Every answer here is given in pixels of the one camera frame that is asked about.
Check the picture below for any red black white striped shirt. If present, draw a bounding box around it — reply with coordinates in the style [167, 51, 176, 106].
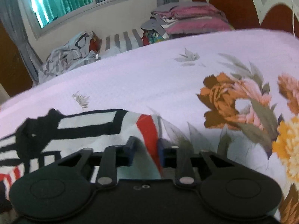
[1, 109, 161, 199]

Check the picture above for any crumpled grey white clothes pile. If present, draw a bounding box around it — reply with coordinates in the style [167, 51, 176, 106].
[38, 31, 101, 84]

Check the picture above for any folded pink grey clothes stack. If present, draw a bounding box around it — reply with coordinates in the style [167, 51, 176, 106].
[141, 1, 234, 46]

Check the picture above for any pink floral bed sheet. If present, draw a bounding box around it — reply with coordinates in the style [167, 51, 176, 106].
[1, 29, 298, 223]

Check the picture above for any grey white striped cloth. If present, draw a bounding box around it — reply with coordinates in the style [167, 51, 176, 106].
[98, 29, 143, 59]

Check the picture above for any brown wooden door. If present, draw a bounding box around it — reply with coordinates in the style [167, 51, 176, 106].
[0, 23, 33, 97]

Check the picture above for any grey left curtain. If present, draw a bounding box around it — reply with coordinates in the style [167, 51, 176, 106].
[1, 0, 42, 85]

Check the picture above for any white red arched headboard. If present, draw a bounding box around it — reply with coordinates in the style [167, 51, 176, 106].
[193, 0, 298, 37]

